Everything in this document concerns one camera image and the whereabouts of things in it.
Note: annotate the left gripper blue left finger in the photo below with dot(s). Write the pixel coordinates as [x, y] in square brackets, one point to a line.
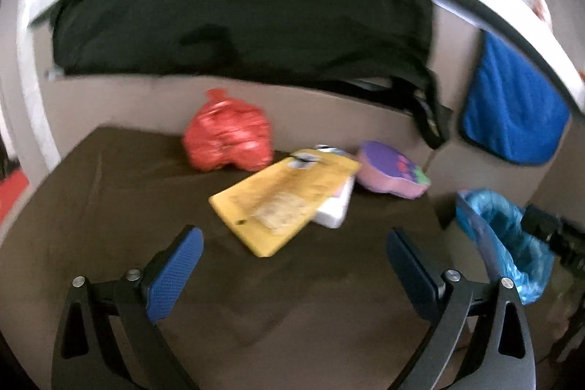
[154, 290]

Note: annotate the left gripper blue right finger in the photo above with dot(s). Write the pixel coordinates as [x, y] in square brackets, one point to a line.
[431, 292]

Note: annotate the purple eggplant sponge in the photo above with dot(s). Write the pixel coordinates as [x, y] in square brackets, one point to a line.
[385, 170]

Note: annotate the yellow snack package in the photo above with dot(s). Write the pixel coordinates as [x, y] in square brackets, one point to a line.
[267, 209]

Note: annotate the blue-lined trash bin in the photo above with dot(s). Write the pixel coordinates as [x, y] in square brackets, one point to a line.
[493, 224]

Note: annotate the white tissue pack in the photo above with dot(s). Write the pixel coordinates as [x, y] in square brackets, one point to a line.
[332, 213]

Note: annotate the blue hanging cloth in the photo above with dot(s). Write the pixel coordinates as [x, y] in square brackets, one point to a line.
[511, 110]

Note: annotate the red plastic bag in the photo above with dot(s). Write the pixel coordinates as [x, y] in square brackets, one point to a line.
[228, 131]

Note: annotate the black hanging bag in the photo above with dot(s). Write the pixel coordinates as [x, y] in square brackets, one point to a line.
[373, 50]

